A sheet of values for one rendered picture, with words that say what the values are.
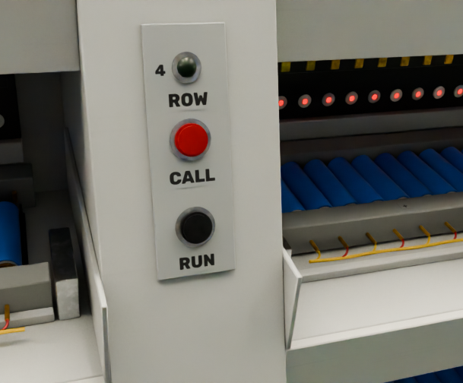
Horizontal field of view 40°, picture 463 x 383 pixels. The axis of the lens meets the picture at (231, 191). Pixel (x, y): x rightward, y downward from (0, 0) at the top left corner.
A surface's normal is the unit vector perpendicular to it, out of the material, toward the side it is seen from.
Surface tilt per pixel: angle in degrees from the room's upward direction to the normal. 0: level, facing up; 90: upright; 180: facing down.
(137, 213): 90
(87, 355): 21
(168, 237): 90
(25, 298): 111
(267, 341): 90
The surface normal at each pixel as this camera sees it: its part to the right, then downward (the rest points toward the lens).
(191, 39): 0.31, 0.18
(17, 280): 0.07, -0.85
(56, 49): 0.30, 0.51
